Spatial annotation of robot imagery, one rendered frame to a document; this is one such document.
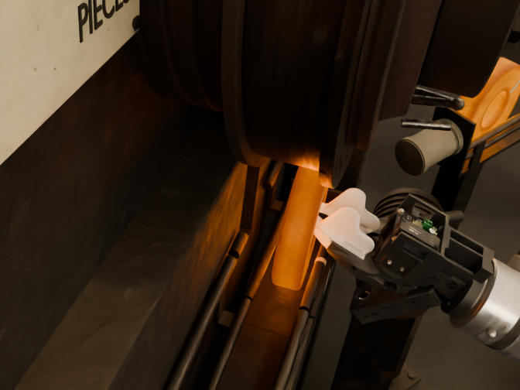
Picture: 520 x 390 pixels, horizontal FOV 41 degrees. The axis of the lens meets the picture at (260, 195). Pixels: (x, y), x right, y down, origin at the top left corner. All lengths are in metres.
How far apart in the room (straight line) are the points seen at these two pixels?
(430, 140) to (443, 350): 0.76
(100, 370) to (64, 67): 0.21
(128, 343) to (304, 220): 0.29
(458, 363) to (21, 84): 1.47
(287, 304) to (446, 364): 0.92
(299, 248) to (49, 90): 0.43
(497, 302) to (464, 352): 0.95
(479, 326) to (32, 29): 0.60
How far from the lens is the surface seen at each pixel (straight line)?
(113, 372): 0.48
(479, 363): 1.73
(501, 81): 1.13
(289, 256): 0.73
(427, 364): 1.68
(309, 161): 0.50
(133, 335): 0.50
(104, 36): 0.40
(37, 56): 0.34
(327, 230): 0.77
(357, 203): 0.79
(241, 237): 0.73
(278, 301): 0.81
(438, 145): 1.07
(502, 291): 0.80
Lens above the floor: 1.26
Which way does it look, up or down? 40 degrees down
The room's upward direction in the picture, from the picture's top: 8 degrees clockwise
